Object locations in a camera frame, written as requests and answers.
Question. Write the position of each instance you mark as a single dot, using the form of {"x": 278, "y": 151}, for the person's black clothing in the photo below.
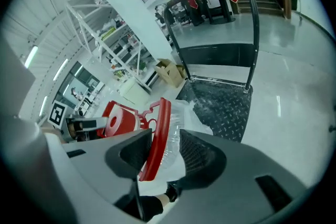
{"x": 147, "y": 207}

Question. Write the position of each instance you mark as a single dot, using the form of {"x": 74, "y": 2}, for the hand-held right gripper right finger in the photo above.
{"x": 231, "y": 191}

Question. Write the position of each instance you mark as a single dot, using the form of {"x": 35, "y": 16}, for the black platform trolley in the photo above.
{"x": 223, "y": 110}

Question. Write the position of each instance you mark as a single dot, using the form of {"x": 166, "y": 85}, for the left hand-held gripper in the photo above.
{"x": 57, "y": 115}

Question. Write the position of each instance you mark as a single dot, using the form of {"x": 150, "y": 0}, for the white metal shelving rack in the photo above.
{"x": 105, "y": 42}

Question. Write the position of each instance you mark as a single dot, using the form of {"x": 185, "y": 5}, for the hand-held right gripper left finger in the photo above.
{"x": 99, "y": 165}

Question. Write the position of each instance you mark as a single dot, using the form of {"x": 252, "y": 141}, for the ceiling tube light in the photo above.
{"x": 31, "y": 56}

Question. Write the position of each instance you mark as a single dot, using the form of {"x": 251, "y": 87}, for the open brown cardboard box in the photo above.
{"x": 169, "y": 73}

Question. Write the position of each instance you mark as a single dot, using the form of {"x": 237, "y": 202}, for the white plastic bin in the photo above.
{"x": 135, "y": 91}

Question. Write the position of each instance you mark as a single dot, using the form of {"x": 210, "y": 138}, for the person's right black shoe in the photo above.
{"x": 173, "y": 191}

